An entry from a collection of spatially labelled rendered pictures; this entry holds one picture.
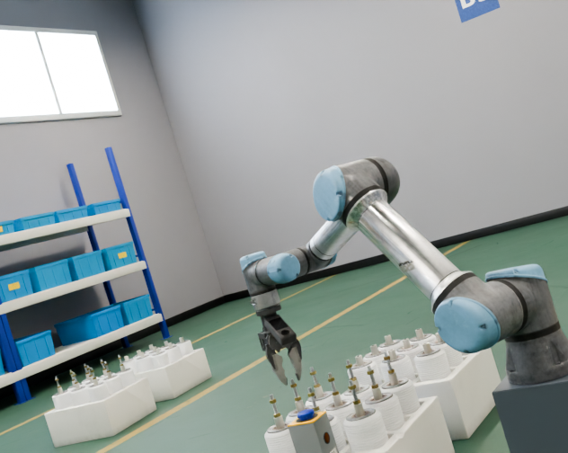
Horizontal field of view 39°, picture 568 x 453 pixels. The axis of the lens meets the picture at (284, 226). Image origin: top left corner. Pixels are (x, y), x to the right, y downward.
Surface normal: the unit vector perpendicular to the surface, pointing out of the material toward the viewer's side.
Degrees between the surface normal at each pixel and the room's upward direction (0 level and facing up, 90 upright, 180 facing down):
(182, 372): 90
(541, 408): 90
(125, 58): 90
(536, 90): 90
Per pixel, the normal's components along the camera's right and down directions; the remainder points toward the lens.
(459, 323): -0.70, 0.33
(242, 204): -0.50, 0.16
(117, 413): 0.87, -0.26
